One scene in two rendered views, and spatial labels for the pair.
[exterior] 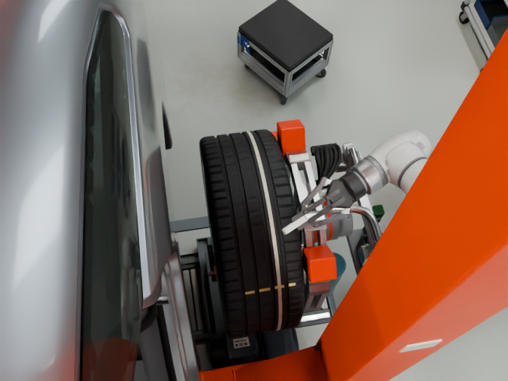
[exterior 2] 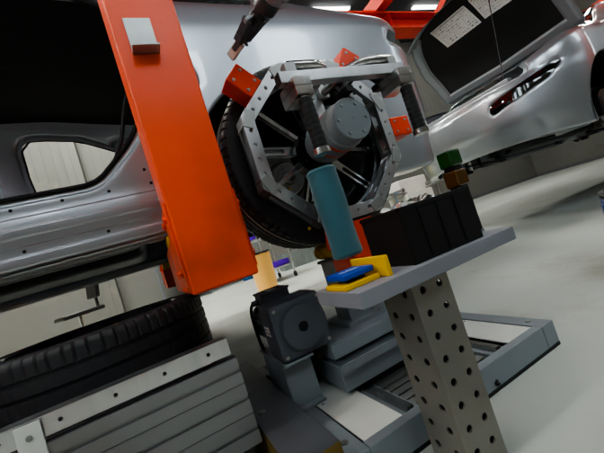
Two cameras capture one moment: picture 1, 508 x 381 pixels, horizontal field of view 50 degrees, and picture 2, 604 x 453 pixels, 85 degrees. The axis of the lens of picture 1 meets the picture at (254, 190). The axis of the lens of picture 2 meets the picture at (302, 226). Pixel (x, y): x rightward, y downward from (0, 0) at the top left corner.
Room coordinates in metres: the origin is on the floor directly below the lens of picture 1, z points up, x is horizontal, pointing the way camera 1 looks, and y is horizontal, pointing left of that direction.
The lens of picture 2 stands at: (0.38, -1.19, 0.57)
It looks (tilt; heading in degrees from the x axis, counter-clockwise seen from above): 2 degrees up; 78
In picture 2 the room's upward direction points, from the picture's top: 18 degrees counter-clockwise
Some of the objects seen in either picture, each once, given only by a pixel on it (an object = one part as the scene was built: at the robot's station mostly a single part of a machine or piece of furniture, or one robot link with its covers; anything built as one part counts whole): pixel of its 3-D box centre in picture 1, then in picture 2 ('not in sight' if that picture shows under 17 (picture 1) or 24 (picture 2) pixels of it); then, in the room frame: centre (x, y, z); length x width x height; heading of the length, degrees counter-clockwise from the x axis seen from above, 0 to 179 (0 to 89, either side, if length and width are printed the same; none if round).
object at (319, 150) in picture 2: not in sight; (313, 124); (0.65, -0.42, 0.83); 0.04 x 0.04 x 0.16
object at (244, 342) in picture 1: (243, 351); (286, 336); (0.45, 0.00, 0.26); 0.42 x 0.18 x 0.35; 103
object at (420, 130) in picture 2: not in sight; (413, 108); (0.98, -0.34, 0.83); 0.04 x 0.04 x 0.16
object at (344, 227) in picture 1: (317, 221); (335, 133); (0.77, -0.22, 0.85); 0.21 x 0.14 x 0.14; 103
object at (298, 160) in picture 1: (297, 224); (324, 142); (0.76, -0.15, 0.85); 0.54 x 0.07 x 0.54; 13
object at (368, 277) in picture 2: not in sight; (352, 281); (0.57, -0.56, 0.45); 0.08 x 0.08 x 0.01; 13
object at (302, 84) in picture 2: (374, 253); (296, 93); (0.64, -0.39, 0.93); 0.09 x 0.05 x 0.05; 103
